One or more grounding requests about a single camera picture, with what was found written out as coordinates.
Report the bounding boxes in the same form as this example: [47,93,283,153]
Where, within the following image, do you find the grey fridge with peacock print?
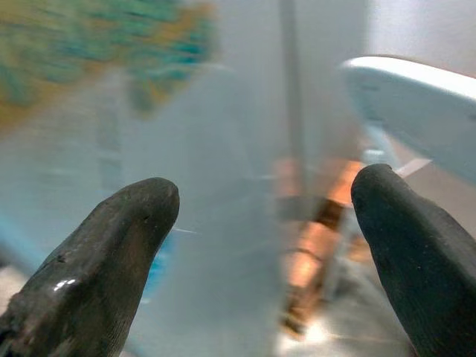
[0,0,367,357]

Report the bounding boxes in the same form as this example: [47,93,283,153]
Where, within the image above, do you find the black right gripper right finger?
[350,163,476,357]

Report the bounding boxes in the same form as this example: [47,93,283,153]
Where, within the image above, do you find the grey folding chair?
[338,55,476,187]

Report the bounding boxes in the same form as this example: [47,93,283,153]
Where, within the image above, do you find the wooden pallet base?
[270,155,373,340]

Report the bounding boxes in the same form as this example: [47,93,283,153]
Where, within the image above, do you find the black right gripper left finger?
[0,176,181,357]

